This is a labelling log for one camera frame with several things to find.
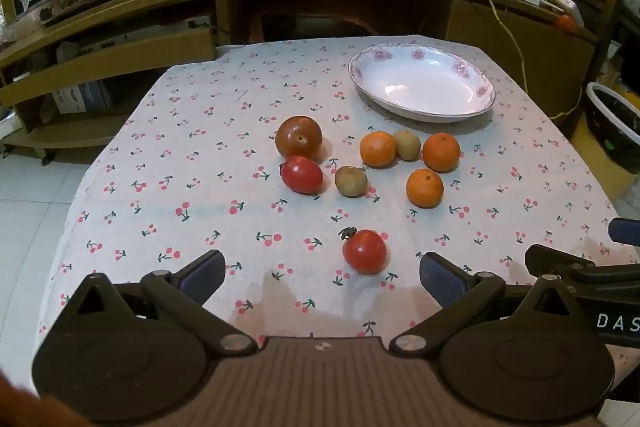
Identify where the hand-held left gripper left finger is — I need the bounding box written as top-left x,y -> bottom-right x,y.
64,249 -> 258,356

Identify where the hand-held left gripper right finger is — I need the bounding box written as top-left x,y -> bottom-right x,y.
389,251 -> 584,356

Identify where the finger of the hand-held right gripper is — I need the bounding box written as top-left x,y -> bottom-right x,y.
608,217 -> 640,248
524,244 -> 640,286

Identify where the red tomato with stem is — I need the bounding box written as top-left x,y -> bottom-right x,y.
339,227 -> 388,275

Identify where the small orange tangerine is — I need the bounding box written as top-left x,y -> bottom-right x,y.
405,168 -> 445,208
422,132 -> 461,172
359,131 -> 398,168

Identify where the small brown round fruit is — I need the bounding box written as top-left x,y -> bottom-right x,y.
392,129 -> 421,162
334,165 -> 368,198

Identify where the small red tomato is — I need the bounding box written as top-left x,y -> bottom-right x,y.
280,155 -> 324,196

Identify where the large dark red tomato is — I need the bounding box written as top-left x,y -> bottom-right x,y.
274,115 -> 323,160

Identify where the white floral plate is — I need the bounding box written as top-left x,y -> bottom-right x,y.
348,44 -> 496,124

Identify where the waste basket with black bag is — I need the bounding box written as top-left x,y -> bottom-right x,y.
585,82 -> 640,178

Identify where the cherry print tablecloth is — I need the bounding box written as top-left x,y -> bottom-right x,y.
37,34 -> 640,403

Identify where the blue white cardboard box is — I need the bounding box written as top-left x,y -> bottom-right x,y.
52,81 -> 114,116

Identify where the white adapter box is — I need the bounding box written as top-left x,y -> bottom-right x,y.
545,0 -> 584,28

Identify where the silver media player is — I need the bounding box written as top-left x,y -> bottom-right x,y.
59,19 -> 214,50

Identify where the tangle of cables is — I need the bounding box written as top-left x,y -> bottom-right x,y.
482,0 -> 586,120

